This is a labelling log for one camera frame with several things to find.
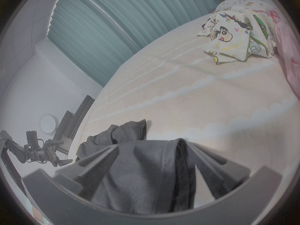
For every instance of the bed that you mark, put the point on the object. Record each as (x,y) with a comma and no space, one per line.
(211,97)

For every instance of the white printed pyjama garment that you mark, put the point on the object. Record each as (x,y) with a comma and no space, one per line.
(234,41)

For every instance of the round white lamp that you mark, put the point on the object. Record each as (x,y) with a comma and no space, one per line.
(48,123)

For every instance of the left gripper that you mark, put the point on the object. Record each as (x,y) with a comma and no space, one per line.
(52,156)

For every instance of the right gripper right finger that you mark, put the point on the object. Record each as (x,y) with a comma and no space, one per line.
(222,172)

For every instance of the blue-green curtain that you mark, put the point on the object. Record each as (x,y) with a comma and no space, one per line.
(89,50)
(154,10)

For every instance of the white printed pillow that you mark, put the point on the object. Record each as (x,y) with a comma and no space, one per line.
(243,1)

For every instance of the black T-shirt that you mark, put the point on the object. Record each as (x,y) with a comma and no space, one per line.
(140,177)

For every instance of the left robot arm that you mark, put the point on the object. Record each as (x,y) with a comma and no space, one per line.
(31,139)

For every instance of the pink garment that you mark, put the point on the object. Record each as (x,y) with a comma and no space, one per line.
(290,55)

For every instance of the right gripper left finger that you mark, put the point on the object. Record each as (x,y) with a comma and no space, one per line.
(89,170)

